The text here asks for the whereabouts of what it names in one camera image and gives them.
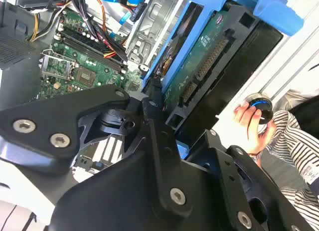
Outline blue wire with black connector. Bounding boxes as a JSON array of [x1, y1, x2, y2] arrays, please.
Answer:
[[118, 1, 148, 26]]

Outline hard disk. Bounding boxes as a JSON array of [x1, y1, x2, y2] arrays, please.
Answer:
[[141, 0, 305, 160]]

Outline person's hand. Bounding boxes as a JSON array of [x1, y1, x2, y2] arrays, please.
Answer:
[[233, 101, 278, 156]]

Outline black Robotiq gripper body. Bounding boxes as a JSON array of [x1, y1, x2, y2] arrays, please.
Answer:
[[47, 150, 225, 231]]

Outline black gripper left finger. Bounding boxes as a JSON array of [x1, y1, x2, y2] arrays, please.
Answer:
[[0, 77, 193, 217]]

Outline round black tool blue ring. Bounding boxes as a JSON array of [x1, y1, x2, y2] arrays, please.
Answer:
[[243, 92, 275, 134]]

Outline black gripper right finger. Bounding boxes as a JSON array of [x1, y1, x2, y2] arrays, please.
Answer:
[[186, 129, 317, 231]]

